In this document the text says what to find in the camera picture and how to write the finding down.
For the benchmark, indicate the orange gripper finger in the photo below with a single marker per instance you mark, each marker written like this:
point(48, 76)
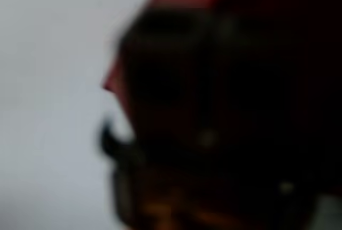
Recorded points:
point(157, 215)

